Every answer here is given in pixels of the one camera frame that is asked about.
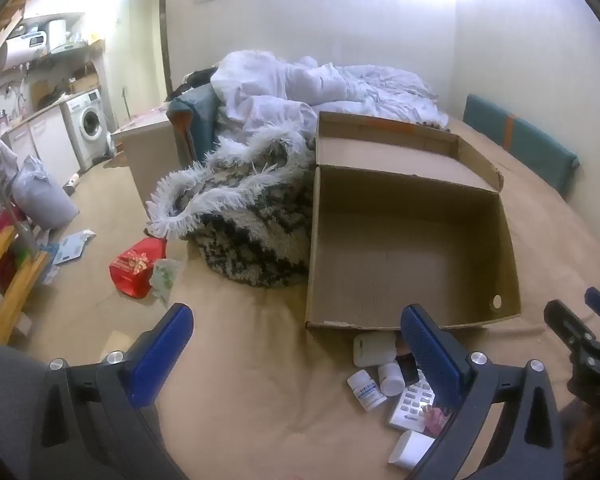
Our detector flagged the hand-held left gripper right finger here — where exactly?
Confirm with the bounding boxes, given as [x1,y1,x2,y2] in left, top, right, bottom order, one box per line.
[400,304,566,480]

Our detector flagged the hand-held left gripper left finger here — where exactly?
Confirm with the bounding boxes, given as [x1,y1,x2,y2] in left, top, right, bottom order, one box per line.
[39,302,196,480]

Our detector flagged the plain white pill bottle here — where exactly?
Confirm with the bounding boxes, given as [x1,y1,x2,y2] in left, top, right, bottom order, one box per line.
[378,362,406,397]

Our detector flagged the white remote control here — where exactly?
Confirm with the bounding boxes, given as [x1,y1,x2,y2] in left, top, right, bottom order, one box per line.
[386,377,448,433]

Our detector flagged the white square plastic bottle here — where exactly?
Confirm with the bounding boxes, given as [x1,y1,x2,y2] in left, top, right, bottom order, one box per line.
[353,332,399,367]

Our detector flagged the white pill bottle blue label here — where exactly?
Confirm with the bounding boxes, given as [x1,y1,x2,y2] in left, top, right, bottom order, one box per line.
[346,370,389,414]

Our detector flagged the white plastic cup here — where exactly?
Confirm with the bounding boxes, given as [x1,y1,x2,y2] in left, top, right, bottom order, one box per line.
[388,430,436,471]

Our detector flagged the brown cardboard box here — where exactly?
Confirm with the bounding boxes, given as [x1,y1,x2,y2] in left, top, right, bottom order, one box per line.
[305,110,523,331]

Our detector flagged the green plastic bag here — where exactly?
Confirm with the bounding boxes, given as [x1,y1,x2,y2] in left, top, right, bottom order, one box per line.
[150,257,185,308]

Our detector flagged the red gift bag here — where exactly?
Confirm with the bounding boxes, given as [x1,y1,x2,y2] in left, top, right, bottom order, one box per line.
[109,237,168,300]

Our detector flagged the white blue paper package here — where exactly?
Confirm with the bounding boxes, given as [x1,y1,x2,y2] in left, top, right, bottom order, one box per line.
[50,230,97,266]

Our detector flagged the black white shaggy blanket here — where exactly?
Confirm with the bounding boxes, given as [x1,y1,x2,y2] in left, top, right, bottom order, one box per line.
[145,120,316,291]

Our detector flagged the yellow wooden chair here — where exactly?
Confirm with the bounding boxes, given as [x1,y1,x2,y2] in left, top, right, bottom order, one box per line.
[0,225,51,346]

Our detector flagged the person's grey pants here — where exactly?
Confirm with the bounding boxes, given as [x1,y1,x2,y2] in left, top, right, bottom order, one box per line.
[0,340,186,480]

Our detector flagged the teal cushion with orange stripe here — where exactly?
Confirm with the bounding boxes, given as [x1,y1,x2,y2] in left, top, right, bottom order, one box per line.
[169,82,221,171]
[462,94,580,201]

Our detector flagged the grey plastic bag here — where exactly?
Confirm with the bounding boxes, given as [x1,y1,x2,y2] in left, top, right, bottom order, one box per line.
[11,155,80,231]

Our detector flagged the beige nightstand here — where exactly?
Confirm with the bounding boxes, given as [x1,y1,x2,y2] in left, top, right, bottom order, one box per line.
[111,106,191,211]

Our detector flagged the white kitchen cabinet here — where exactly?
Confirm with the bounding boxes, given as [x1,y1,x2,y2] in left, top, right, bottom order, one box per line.
[2,105,83,186]

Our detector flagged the white washing machine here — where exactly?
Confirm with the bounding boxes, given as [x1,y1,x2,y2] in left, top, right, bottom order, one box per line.
[62,89,111,171]

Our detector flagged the dark cloth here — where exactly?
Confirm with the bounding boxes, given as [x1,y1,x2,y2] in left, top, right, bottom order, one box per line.
[184,67,222,92]

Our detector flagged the white duvet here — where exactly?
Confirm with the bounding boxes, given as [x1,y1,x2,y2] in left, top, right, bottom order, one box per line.
[211,50,450,136]

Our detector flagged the white kitchen container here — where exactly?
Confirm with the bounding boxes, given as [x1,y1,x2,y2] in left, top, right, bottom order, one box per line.
[47,19,72,54]

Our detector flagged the white water heater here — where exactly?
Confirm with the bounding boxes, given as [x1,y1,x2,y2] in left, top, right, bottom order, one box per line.
[0,30,51,73]

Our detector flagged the dark door frame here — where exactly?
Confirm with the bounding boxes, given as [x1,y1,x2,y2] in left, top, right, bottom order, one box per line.
[157,0,174,101]

